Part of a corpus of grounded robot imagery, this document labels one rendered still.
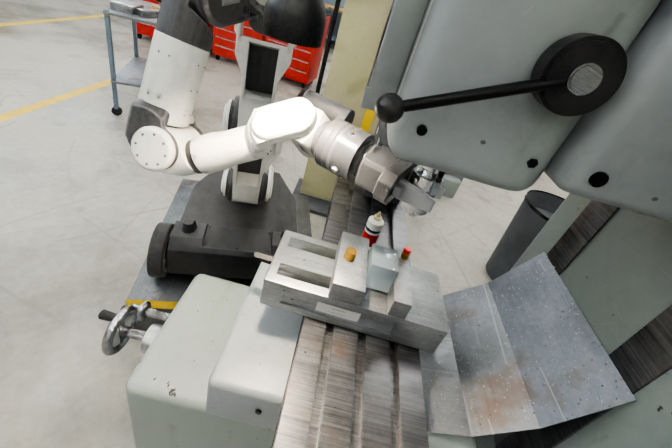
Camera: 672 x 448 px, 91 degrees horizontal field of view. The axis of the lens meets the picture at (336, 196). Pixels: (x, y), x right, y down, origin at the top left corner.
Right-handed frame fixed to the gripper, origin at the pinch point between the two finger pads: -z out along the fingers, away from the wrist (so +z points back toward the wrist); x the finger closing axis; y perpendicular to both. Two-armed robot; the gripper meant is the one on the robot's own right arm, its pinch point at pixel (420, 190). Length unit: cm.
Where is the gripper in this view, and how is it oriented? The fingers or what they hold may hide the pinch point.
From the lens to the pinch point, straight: 53.8
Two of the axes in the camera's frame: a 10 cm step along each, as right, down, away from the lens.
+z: -8.2, -4.8, 3.2
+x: 5.1, -3.6, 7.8
